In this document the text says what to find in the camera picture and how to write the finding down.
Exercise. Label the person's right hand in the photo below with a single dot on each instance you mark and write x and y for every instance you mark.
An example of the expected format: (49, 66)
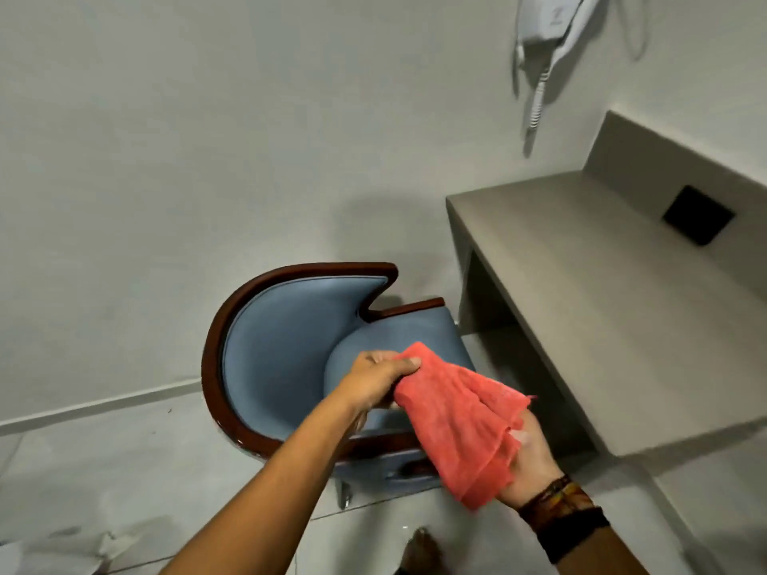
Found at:
(530, 458)

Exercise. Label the black wall socket plate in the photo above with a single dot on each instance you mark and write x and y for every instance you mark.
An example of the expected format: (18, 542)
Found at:
(698, 215)

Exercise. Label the white wall-mounted hair dryer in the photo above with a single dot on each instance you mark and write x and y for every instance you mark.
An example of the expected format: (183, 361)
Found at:
(554, 23)

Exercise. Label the person's brown shoe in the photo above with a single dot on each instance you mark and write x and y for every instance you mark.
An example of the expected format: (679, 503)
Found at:
(421, 553)

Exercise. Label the grey built-in desk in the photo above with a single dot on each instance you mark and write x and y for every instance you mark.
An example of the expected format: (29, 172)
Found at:
(611, 305)

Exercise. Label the black wristband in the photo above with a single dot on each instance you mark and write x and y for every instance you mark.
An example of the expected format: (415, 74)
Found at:
(572, 532)

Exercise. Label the crumpled white paper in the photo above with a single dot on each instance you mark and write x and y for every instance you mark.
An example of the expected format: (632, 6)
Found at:
(60, 553)

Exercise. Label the person's right forearm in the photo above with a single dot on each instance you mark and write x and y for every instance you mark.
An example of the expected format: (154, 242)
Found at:
(599, 550)

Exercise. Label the blue upholstered wooden chair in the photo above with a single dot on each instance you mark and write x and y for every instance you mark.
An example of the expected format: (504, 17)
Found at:
(281, 359)

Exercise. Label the red microfibre cloth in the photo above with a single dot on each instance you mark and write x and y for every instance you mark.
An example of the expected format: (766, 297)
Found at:
(464, 425)

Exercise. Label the person's left hand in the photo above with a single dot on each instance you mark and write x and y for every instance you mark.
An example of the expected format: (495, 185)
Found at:
(368, 377)

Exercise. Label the person's left fingers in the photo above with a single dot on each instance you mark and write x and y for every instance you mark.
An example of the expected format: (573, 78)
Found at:
(392, 364)

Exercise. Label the person's left forearm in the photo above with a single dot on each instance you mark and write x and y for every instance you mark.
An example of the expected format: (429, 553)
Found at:
(263, 503)

